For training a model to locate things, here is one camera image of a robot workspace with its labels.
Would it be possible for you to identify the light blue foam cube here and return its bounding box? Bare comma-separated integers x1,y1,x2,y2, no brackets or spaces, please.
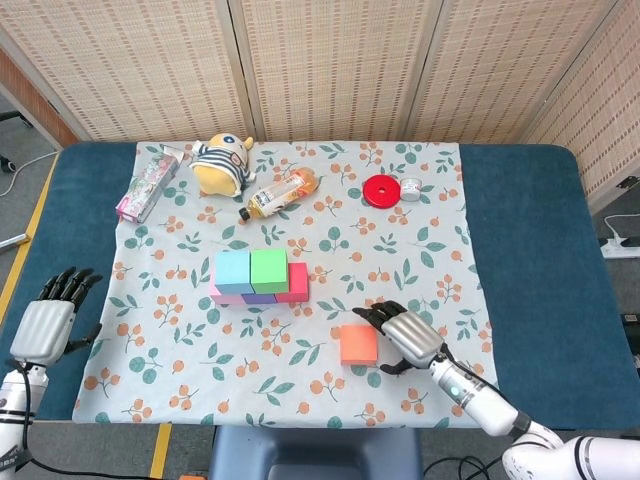
213,250,253,295

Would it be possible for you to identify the floral print tablecloth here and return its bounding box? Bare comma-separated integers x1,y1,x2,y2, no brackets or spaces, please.
72,141,506,430

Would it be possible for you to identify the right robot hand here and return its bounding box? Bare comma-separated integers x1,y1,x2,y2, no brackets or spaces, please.
352,300,446,376

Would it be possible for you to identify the yellow floor tape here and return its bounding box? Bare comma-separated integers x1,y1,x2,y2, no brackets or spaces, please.
0,154,59,321
149,423,173,480

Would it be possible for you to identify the white power strip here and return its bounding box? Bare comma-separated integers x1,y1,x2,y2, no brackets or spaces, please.
599,237,640,259

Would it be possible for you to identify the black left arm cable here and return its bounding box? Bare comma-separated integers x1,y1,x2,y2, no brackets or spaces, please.
5,358,37,480

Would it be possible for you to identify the white power cable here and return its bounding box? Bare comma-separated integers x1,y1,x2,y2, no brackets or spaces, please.
603,213,640,242

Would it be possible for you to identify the floral tissue pack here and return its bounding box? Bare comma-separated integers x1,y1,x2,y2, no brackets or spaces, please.
115,149,184,224

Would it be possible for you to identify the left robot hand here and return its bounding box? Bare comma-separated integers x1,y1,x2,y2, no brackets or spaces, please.
8,267,104,366

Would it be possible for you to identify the red disc with hole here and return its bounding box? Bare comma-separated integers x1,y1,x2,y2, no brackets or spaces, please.
362,174,402,207

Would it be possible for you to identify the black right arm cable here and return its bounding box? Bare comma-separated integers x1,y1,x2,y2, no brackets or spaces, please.
438,348,504,394

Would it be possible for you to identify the orange foam cube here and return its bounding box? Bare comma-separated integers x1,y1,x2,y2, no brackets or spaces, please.
339,324,380,367

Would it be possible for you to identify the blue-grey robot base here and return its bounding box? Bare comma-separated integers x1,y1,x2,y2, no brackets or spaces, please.
207,427,424,480

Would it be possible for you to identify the orange drink plastic bottle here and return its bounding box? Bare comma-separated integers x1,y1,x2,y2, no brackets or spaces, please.
238,167,322,221

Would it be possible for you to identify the yellow plush toy striped shirt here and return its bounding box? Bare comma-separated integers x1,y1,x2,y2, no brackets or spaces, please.
188,132,257,199

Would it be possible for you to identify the teal felt table cover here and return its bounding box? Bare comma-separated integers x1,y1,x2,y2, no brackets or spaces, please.
0,142,626,434

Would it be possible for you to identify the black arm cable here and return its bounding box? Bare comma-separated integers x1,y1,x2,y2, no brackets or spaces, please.
438,348,504,394
5,358,37,480

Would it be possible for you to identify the pink foam cube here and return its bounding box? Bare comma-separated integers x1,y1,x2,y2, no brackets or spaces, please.
208,282,246,306

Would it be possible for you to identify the green foam cube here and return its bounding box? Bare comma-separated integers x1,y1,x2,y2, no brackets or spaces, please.
249,248,290,295

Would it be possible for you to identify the bamboo folding screen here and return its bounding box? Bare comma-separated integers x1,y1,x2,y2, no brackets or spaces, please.
0,0,640,201

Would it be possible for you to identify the crimson foam cube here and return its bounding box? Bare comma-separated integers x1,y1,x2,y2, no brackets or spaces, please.
274,262,310,304

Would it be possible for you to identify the small white jar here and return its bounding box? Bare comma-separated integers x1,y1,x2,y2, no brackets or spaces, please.
399,176,423,203

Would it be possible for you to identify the thin white floor cable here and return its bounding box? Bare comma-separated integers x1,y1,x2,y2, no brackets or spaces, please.
0,151,60,197

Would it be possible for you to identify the black office chair base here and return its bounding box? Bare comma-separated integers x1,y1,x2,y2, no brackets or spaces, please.
0,110,34,174

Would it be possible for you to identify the black floor cable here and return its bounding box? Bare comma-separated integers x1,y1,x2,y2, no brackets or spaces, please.
423,455,506,480

